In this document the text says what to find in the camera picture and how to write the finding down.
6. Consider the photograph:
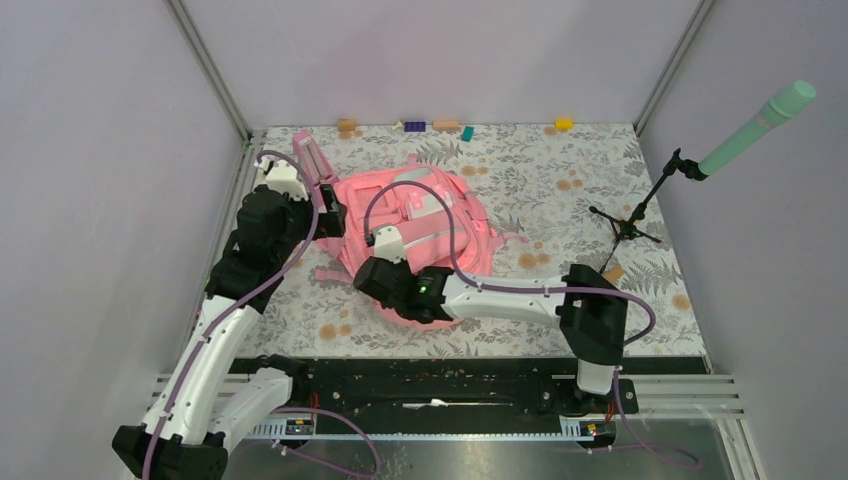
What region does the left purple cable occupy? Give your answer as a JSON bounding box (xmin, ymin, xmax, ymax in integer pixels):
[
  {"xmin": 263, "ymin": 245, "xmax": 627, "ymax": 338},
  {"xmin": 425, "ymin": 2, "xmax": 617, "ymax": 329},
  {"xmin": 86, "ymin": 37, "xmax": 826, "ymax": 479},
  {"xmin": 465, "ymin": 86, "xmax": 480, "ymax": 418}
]
[{"xmin": 140, "ymin": 149, "xmax": 383, "ymax": 480}]

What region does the wooden block back left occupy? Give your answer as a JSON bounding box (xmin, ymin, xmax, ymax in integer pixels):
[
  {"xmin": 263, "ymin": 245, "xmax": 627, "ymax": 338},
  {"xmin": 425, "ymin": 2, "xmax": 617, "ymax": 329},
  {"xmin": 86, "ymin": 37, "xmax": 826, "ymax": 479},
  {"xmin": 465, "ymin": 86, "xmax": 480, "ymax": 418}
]
[{"xmin": 336, "ymin": 118, "xmax": 357, "ymax": 133}]

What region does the floral patterned table mat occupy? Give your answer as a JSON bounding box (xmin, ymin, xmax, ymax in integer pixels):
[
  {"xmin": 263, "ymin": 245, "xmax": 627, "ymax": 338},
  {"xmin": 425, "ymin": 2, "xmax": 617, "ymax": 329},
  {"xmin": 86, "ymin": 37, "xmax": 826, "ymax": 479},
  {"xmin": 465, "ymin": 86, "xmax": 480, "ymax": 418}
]
[{"xmin": 225, "ymin": 123, "xmax": 708, "ymax": 360}]

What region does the wooden block back centre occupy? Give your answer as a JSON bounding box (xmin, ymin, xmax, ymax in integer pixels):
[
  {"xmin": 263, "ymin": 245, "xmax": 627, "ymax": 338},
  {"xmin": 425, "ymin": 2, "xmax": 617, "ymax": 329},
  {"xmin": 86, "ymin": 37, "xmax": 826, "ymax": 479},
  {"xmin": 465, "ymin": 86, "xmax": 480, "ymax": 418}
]
[{"xmin": 432, "ymin": 119, "xmax": 461, "ymax": 132}]

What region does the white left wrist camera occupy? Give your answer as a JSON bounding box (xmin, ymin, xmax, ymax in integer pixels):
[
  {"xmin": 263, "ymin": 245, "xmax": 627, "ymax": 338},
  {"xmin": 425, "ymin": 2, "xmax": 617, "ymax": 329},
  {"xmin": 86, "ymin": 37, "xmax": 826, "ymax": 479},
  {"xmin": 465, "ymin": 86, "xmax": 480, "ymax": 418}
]
[{"xmin": 256, "ymin": 159, "xmax": 309, "ymax": 201}]

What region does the black microphone tripod stand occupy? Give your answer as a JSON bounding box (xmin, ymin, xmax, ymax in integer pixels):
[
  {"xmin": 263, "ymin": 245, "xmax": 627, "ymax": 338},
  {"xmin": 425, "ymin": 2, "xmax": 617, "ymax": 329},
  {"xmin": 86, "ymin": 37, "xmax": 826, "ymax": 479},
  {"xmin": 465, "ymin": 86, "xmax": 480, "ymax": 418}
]
[{"xmin": 589, "ymin": 148, "xmax": 708, "ymax": 273}]

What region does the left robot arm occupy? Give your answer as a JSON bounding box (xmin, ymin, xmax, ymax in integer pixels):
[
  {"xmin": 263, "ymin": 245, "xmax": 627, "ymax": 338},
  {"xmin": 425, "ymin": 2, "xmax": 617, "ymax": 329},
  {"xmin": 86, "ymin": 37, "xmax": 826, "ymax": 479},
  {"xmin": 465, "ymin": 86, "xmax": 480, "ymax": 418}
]
[{"xmin": 112, "ymin": 184, "xmax": 346, "ymax": 479}]

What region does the pink metronome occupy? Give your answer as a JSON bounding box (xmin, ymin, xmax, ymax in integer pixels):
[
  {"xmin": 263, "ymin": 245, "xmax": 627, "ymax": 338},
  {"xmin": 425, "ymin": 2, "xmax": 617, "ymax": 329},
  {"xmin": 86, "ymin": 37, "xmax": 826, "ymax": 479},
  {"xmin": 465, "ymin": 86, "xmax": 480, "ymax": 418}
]
[{"xmin": 292, "ymin": 131, "xmax": 339, "ymax": 185}]

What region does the teal toy block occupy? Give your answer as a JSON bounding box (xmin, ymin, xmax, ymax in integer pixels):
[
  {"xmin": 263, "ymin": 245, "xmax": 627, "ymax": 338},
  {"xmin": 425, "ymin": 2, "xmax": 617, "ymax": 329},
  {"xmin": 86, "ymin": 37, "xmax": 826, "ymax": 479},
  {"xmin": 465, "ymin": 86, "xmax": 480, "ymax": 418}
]
[{"xmin": 460, "ymin": 126, "xmax": 475, "ymax": 143}]

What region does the pink student backpack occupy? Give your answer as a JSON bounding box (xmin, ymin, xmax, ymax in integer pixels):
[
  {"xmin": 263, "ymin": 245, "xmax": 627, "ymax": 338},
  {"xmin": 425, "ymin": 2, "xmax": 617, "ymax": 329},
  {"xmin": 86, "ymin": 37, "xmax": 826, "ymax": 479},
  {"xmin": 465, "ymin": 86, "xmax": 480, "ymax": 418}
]
[{"xmin": 313, "ymin": 154, "xmax": 530, "ymax": 331}]

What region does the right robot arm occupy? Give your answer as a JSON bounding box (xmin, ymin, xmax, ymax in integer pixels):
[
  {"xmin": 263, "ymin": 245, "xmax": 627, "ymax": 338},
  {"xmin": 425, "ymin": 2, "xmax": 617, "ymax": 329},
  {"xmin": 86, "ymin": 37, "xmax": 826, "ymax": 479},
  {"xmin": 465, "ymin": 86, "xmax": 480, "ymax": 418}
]
[{"xmin": 353, "ymin": 257, "xmax": 629, "ymax": 412}]

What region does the mint green microphone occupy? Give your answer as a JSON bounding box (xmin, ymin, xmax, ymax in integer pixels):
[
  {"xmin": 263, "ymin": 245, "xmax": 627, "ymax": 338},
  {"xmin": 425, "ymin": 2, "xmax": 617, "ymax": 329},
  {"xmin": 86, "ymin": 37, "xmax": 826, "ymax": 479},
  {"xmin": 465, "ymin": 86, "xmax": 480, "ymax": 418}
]
[{"xmin": 698, "ymin": 80, "xmax": 817, "ymax": 176}]

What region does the aluminium frame rail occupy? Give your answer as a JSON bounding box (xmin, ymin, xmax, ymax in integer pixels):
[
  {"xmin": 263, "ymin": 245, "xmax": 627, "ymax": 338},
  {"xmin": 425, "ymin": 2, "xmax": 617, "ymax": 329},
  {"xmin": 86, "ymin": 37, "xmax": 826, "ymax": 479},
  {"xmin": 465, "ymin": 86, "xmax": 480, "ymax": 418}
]
[{"xmin": 164, "ymin": 0, "xmax": 254, "ymax": 273}]

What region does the purple toy brick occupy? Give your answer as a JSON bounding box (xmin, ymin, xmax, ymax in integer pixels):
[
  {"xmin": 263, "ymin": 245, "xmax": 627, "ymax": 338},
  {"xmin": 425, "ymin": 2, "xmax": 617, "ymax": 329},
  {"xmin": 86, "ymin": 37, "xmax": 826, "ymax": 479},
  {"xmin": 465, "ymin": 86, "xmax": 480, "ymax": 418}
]
[{"xmin": 403, "ymin": 121, "xmax": 427, "ymax": 133}]

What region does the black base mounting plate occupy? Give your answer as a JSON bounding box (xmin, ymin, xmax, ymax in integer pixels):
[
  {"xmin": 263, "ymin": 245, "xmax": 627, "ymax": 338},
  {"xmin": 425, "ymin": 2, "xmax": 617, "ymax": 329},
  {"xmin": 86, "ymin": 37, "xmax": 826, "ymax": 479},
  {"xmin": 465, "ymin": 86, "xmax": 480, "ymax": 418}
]
[{"xmin": 231, "ymin": 356, "xmax": 640, "ymax": 436}]

